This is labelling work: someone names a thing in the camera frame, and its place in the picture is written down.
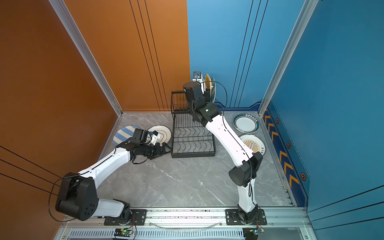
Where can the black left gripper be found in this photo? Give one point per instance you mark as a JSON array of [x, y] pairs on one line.
[[160, 152]]

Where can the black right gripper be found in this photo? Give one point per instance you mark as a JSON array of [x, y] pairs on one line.
[[208, 95]]

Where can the white flower outline plate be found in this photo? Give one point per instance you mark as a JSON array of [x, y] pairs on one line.
[[159, 134]]

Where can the blue striped plate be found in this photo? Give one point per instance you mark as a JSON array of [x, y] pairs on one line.
[[213, 90], [124, 134]]

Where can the yellow woven tray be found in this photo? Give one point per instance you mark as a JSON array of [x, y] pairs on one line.
[[208, 82]]

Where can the orange sunburst plate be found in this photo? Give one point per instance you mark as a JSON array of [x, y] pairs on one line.
[[254, 143]]

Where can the white plate red characters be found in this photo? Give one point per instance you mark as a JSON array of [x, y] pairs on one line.
[[204, 85]]

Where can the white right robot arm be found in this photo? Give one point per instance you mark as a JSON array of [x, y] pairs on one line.
[[247, 163]]

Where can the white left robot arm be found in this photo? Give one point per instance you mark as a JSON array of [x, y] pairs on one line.
[[78, 196]]

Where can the green rimmed white plate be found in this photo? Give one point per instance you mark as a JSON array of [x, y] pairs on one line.
[[246, 124]]

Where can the green circuit board left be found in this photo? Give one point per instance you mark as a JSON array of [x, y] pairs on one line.
[[124, 234]]

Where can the circuit board right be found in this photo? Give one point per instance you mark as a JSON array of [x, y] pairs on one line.
[[252, 233]]

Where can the black wire dish rack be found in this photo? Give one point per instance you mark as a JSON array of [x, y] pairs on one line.
[[190, 139]]

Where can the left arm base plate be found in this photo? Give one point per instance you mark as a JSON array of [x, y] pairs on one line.
[[130, 217]]

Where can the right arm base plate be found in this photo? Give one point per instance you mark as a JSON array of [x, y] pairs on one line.
[[239, 217]]

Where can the aluminium front rail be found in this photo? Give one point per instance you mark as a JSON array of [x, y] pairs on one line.
[[284, 223]]

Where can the aluminium corner post right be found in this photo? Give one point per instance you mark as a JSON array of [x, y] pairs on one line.
[[291, 45]]

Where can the aluminium corner post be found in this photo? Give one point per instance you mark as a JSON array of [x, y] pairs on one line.
[[291, 45], [76, 36]]

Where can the aluminium corner post left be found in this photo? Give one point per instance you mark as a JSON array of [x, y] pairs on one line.
[[76, 36]]

